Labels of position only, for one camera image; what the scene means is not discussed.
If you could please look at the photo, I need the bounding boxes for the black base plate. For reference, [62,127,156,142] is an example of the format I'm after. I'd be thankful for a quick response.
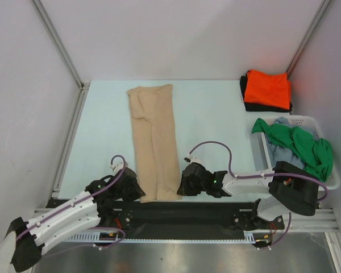
[56,201,286,240]

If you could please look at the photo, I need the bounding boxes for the folded orange t shirt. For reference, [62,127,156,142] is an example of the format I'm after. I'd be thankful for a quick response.
[243,69,292,109]

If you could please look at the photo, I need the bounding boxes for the light blue t shirt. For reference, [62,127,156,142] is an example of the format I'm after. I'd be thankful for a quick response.
[265,117,306,171]

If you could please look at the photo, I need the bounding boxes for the green t shirt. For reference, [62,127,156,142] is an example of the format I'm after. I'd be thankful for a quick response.
[252,118,334,182]

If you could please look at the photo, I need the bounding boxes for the aluminium frame post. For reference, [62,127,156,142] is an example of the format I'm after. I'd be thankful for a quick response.
[30,0,91,92]
[285,0,334,79]

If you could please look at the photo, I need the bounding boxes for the right aluminium frame post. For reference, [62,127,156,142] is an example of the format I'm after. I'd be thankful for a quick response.
[285,0,334,79]

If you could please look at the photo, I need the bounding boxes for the left aluminium frame post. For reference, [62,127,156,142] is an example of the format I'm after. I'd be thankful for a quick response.
[30,0,91,92]

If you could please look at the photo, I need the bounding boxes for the beige t shirt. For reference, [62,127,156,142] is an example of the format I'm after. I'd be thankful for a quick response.
[127,84,182,202]

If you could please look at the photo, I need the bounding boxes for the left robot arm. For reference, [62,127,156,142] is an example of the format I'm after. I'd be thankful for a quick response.
[8,167,145,272]

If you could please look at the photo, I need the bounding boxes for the folded black t shirt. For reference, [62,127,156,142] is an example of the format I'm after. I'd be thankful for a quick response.
[239,75,293,113]

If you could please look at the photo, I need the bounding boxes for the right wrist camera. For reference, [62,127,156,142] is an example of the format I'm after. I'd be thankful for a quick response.
[184,154,202,165]

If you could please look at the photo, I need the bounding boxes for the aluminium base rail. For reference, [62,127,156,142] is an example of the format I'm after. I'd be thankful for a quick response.
[28,209,339,233]

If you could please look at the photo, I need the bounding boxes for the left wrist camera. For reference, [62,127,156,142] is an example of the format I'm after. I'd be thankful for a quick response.
[110,162,128,174]

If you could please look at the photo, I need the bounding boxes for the white slotted cable duct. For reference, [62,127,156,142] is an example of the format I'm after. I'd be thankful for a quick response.
[64,230,271,245]

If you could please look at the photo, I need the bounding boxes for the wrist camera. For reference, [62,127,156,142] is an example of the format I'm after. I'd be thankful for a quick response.
[110,162,128,174]
[184,154,202,165]

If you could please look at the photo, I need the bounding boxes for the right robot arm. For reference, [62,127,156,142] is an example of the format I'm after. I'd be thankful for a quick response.
[177,161,319,231]

